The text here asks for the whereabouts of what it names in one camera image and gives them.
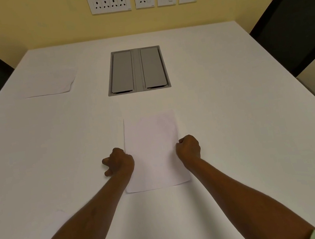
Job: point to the person's left fingers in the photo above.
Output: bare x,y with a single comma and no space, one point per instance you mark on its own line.
106,162

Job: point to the person's right forearm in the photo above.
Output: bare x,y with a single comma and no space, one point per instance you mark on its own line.
240,197

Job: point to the person's right fingers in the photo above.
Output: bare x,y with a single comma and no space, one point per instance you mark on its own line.
180,145

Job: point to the person's left hand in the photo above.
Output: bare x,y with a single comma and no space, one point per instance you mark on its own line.
121,162

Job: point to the white four-socket wall plate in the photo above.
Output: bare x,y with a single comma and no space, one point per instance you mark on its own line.
109,3

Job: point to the person's right hand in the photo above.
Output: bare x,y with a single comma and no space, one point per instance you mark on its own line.
190,148

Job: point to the wrinkled white paper sheet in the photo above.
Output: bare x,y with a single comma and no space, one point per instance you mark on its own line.
48,82

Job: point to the person's left forearm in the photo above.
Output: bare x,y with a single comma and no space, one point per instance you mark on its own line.
87,220

